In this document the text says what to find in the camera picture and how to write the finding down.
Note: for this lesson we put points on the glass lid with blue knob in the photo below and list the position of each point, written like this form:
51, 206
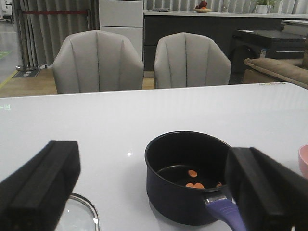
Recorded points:
79, 214

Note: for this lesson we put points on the orange ham slice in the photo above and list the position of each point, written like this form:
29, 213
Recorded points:
198, 186
190, 185
192, 173

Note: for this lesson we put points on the fruit plate on counter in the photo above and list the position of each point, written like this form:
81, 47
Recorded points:
202, 7

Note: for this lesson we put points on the white cabinet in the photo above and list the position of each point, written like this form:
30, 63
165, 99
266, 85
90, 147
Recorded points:
123, 17

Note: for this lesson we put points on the potted plant white pot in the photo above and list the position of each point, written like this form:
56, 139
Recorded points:
266, 6

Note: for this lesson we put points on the grey upholstered chair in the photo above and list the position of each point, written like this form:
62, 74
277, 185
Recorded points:
189, 60
97, 61

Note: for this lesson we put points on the dark counter unit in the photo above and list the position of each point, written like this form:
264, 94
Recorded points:
216, 25

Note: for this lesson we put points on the pink bowl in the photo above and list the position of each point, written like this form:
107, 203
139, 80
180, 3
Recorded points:
303, 160

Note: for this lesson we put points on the left grey upholstered chair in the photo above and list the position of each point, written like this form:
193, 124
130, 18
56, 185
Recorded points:
97, 61

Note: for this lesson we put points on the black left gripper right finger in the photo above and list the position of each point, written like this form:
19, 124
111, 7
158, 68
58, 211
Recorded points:
270, 196

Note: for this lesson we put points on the red barrier belt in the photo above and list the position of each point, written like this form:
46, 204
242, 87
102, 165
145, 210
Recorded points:
85, 12

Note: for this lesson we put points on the dark blue saucepan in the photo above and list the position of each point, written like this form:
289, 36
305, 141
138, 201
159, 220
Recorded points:
169, 157

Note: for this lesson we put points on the beige cushion seat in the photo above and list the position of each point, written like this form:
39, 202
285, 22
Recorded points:
265, 70

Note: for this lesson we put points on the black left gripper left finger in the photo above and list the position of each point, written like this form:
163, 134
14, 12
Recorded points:
34, 196

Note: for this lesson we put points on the right grey upholstered chair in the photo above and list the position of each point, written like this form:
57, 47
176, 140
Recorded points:
189, 60

